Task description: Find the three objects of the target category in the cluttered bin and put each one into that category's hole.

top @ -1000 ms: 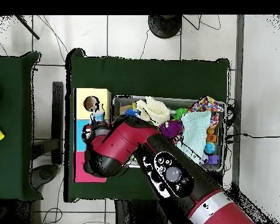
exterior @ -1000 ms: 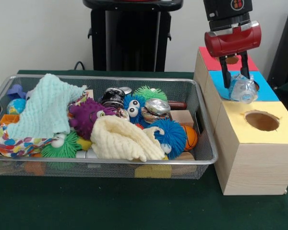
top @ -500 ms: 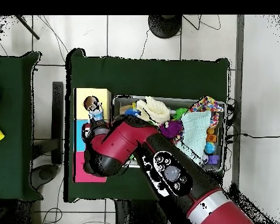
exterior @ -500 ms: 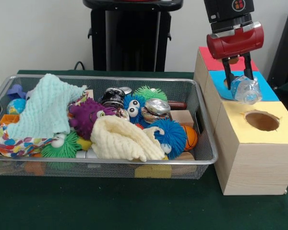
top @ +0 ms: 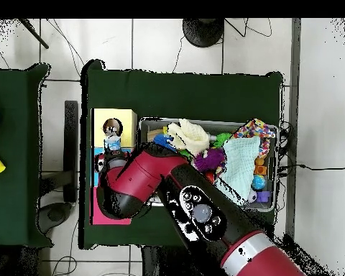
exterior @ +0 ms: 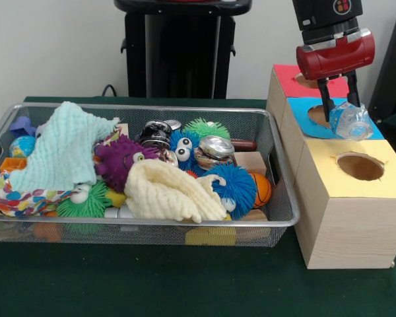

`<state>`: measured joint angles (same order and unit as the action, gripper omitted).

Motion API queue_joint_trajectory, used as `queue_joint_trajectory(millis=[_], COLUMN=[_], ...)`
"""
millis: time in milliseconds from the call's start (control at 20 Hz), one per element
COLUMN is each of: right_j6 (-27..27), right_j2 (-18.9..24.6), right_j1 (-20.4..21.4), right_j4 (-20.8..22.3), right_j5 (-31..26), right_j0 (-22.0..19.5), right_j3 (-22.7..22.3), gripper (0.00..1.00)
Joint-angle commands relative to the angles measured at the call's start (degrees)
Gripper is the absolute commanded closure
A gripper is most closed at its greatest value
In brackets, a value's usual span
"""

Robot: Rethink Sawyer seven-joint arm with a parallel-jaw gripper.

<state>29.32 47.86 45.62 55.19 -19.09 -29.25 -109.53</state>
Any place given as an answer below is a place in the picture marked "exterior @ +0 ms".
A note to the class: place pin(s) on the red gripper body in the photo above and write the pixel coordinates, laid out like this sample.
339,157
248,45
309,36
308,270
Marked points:
336,57

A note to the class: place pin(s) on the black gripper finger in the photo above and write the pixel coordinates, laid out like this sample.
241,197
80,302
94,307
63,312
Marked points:
353,90
325,99

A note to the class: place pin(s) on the clear plastic bottle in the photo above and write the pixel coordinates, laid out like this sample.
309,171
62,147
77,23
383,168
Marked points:
349,122

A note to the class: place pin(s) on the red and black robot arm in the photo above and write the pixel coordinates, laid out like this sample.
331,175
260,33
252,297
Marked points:
326,16

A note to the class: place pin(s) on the wooden three-hole sorting box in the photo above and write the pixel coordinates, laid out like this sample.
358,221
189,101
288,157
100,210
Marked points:
349,231

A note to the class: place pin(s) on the black flat panel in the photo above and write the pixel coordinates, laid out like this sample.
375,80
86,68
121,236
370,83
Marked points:
392,66

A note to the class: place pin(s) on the orange toy basketball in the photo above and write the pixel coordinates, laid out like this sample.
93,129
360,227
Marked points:
263,193

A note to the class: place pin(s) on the crushed silver can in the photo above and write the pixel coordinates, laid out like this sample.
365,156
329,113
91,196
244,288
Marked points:
216,150

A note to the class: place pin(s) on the green spiky rubber ball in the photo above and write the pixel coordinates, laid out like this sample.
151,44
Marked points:
206,128

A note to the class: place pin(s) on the blue spiky rubber ball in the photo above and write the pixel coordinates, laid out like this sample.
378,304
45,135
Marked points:
236,185

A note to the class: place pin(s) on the blue spiky ball with eyes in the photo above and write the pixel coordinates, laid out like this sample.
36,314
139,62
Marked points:
184,148

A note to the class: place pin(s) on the purple spiky rubber toy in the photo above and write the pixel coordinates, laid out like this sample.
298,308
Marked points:
115,162

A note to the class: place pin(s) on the dark green tablecloth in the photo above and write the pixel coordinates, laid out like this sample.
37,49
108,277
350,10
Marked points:
151,284

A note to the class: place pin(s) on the mint green knitted cloth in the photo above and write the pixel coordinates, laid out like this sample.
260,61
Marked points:
59,148

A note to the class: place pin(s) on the small globe ball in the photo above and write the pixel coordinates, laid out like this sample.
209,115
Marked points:
21,147

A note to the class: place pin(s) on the colourful dotted cloth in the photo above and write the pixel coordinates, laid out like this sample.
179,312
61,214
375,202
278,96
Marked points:
16,199

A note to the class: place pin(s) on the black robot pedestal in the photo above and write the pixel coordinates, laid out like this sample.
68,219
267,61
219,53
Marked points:
181,49

